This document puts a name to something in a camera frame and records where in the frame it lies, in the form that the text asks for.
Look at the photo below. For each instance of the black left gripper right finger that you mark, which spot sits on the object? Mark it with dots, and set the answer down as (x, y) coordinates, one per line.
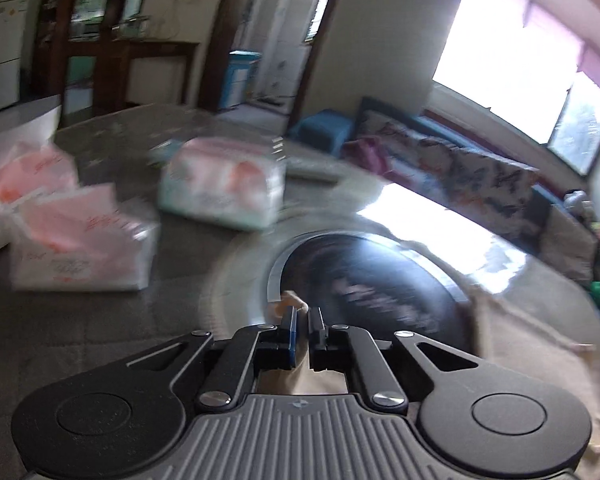
(473, 415)

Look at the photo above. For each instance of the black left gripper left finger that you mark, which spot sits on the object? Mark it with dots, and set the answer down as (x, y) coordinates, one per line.
(121, 418)

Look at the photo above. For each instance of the cream fleece garment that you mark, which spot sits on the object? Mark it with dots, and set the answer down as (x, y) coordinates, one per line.
(505, 336)

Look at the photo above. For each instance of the round black induction cooktop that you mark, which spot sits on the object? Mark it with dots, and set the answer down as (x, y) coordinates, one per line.
(374, 282)

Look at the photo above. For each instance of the pink tissue pack front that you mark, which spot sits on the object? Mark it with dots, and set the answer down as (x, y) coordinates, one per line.
(82, 240)

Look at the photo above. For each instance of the beige plain cushion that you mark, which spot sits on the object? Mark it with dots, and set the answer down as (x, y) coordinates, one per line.
(568, 247)

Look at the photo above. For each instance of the butterfly print cushion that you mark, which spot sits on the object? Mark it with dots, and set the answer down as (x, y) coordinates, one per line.
(491, 190)

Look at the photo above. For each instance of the black white plush toy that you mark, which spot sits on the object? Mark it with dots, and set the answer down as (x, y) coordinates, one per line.
(579, 205)

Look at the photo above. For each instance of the blue sofa bench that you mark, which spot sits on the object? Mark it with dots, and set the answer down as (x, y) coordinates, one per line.
(542, 197)

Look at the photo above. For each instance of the pink green tissue pack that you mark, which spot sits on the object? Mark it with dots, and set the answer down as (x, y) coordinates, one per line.
(228, 182)

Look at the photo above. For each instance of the pink tissue pack left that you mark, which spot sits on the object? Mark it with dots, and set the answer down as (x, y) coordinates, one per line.
(33, 169)

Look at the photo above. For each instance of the butterfly print pillow left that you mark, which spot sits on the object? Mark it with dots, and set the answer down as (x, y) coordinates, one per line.
(414, 160)

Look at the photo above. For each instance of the magenta cloth on sofa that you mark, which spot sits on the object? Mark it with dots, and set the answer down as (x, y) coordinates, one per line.
(367, 153)

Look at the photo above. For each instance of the grey remote control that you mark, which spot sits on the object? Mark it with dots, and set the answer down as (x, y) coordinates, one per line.
(302, 169)

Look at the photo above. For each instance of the blue plastic stool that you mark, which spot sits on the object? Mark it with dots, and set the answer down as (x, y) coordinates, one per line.
(325, 131)

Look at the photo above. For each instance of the blue white storage cabinet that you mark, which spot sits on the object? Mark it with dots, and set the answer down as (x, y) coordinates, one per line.
(242, 64)

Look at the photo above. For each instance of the dark wooden cabinet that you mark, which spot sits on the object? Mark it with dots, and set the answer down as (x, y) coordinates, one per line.
(113, 34)

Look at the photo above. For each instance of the white refrigerator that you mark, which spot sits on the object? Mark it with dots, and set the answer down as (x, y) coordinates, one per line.
(13, 15)

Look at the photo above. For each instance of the window with frame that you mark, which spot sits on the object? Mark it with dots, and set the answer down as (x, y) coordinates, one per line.
(521, 64)

